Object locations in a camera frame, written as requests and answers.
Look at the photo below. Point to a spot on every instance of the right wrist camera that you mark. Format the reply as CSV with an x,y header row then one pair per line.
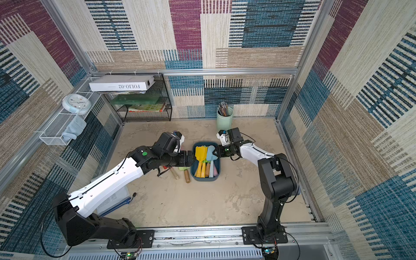
x,y
223,136

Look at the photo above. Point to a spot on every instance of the open white book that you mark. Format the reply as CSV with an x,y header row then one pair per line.
x,y
115,201

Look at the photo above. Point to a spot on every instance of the mint green pencil cup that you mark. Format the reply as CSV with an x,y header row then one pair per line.
x,y
225,122

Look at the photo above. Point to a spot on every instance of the colored pencils bundle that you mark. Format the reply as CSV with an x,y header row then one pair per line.
x,y
223,109

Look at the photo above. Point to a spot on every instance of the green trowel wooden handle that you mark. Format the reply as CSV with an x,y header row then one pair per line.
x,y
207,170
185,170

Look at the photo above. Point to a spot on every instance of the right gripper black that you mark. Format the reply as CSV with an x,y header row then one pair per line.
x,y
221,151

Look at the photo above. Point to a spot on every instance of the white round clock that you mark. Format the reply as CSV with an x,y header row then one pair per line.
x,y
76,104

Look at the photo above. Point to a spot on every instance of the green trowel yellow handle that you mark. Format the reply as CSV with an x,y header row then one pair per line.
x,y
203,170

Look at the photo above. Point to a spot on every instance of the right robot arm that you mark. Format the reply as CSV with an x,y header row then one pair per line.
x,y
277,182

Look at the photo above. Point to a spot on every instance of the light blue cloth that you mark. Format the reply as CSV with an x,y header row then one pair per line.
x,y
74,129

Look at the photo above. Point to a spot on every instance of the colourful book on shelf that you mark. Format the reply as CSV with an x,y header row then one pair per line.
x,y
147,108

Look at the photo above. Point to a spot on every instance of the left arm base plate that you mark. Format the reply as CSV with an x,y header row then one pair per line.
x,y
137,239

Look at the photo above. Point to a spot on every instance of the black wire shelf rack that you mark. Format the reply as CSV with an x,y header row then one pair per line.
x,y
160,87

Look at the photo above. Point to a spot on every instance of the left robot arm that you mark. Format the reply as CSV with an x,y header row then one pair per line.
x,y
75,213

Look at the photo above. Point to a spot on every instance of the green book on shelf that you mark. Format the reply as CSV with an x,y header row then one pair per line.
x,y
135,99

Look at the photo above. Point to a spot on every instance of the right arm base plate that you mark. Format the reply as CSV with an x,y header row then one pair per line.
x,y
252,235

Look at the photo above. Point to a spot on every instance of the white wire basket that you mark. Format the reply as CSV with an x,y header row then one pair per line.
x,y
52,134

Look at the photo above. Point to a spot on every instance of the red shovel wooden handle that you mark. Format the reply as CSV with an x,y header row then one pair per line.
x,y
174,173

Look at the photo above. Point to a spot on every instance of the yellow shovel blue tip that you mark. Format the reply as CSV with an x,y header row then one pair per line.
x,y
201,153

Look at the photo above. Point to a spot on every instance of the white folio box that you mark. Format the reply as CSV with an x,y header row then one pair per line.
x,y
120,83

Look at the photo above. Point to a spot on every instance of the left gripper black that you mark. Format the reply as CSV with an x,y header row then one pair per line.
x,y
183,161

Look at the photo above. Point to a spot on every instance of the light blue trowel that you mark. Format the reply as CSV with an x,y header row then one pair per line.
x,y
210,158

